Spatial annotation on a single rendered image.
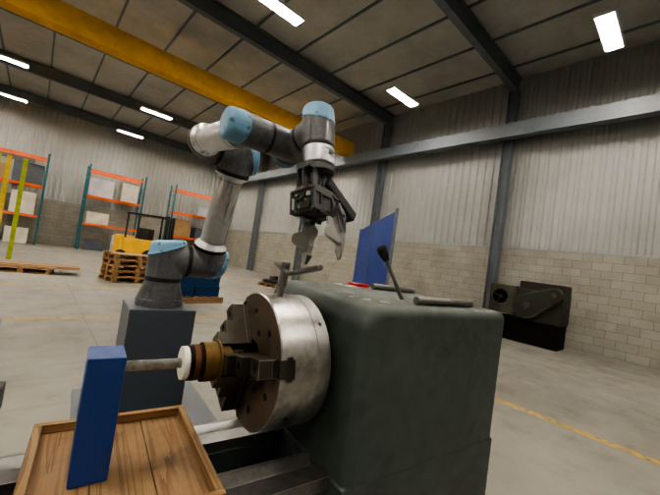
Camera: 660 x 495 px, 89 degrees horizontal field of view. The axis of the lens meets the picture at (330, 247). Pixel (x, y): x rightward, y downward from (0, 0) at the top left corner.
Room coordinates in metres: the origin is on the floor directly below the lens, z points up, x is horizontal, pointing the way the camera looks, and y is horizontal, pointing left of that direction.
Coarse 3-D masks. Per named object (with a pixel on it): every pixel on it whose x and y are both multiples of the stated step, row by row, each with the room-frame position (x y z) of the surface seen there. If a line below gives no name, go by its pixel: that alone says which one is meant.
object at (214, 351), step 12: (192, 348) 0.71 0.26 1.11; (204, 348) 0.73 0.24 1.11; (216, 348) 0.73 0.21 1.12; (228, 348) 0.76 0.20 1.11; (192, 360) 0.70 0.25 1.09; (204, 360) 0.71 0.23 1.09; (216, 360) 0.72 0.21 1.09; (192, 372) 0.70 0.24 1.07; (204, 372) 0.71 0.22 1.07; (216, 372) 0.72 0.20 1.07
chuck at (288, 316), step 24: (264, 312) 0.77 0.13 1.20; (288, 312) 0.75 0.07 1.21; (264, 336) 0.76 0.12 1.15; (288, 336) 0.71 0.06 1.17; (312, 336) 0.74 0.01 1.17; (312, 360) 0.72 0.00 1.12; (264, 384) 0.73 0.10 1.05; (288, 384) 0.69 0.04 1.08; (312, 384) 0.72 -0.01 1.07; (240, 408) 0.82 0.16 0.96; (264, 408) 0.72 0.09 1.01; (288, 408) 0.71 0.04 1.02
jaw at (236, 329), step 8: (232, 304) 0.84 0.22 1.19; (240, 304) 0.85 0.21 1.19; (232, 312) 0.83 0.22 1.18; (240, 312) 0.84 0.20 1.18; (232, 320) 0.82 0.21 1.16; (240, 320) 0.83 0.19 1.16; (248, 320) 0.84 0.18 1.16; (224, 328) 0.80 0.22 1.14; (232, 328) 0.80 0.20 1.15; (240, 328) 0.81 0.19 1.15; (248, 328) 0.83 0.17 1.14; (216, 336) 0.78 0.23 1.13; (224, 336) 0.78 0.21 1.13; (232, 336) 0.79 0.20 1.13; (240, 336) 0.80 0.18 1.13; (248, 336) 0.82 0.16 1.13; (224, 344) 0.77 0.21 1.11; (232, 344) 0.79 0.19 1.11; (240, 344) 0.80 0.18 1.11; (248, 344) 0.81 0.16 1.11; (256, 344) 0.84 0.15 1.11
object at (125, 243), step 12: (144, 216) 15.07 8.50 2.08; (156, 216) 14.19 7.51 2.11; (168, 216) 14.37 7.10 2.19; (144, 228) 14.44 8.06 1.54; (168, 228) 14.44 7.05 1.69; (120, 240) 14.05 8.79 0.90; (132, 240) 14.09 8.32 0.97; (144, 240) 14.16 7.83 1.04; (132, 252) 14.10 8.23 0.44; (144, 252) 14.01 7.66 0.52
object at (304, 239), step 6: (306, 222) 0.73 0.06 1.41; (306, 228) 0.73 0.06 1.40; (312, 228) 0.73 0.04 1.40; (294, 234) 0.71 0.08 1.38; (300, 234) 0.72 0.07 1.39; (306, 234) 0.73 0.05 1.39; (312, 234) 0.73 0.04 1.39; (294, 240) 0.71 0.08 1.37; (300, 240) 0.72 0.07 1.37; (306, 240) 0.73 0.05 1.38; (312, 240) 0.74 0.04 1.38; (300, 246) 0.73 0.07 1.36; (306, 246) 0.73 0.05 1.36; (312, 246) 0.74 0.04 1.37; (306, 252) 0.73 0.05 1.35; (306, 258) 0.73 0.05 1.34
